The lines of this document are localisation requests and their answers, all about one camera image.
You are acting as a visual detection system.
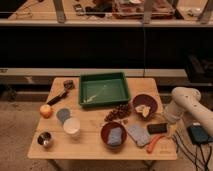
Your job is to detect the dark red bowl with banana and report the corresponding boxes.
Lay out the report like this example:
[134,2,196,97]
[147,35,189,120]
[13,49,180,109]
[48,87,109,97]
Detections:
[132,94,158,121]

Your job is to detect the yellow banana piece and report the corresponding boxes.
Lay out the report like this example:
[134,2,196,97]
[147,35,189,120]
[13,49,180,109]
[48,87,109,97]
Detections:
[136,105,150,118]

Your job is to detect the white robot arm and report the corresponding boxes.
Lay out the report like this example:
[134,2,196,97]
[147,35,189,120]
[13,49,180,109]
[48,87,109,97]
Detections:
[163,87,213,137]

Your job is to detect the grey rectangular eraser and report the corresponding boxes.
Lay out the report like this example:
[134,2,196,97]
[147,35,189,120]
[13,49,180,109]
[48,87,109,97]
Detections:
[127,124,150,147]

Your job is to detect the small steel cup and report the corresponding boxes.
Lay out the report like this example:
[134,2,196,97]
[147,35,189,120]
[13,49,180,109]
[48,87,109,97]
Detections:
[37,132,53,148]

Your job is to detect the green plastic tray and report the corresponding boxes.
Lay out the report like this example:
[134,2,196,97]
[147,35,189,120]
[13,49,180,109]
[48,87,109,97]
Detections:
[78,72,131,108]

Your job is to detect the bunch of dark grapes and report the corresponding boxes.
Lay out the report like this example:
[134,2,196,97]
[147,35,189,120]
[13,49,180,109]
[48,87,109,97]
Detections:
[105,104,131,122]

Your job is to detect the red bowl with sponge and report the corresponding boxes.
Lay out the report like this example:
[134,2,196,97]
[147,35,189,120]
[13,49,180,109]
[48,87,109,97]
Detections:
[100,122,127,149]

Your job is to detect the grey round lid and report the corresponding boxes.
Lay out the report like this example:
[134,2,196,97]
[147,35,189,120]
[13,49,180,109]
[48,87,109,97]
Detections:
[56,108,70,123]

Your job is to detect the blue sponge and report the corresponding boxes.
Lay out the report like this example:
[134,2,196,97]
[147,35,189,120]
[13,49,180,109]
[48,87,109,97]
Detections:
[107,127,122,146]

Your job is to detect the orange fruit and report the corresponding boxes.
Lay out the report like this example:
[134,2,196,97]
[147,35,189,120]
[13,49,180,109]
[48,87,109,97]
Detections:
[39,104,53,118]

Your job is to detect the black phone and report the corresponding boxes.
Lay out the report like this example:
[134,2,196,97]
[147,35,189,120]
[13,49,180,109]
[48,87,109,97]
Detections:
[147,123,167,134]

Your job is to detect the black floor box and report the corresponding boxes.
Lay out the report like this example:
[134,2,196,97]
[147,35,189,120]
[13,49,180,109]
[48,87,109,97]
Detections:
[187,125,213,145]

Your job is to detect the black cable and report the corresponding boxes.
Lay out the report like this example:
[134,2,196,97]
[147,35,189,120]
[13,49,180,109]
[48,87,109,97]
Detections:
[169,128,213,171]

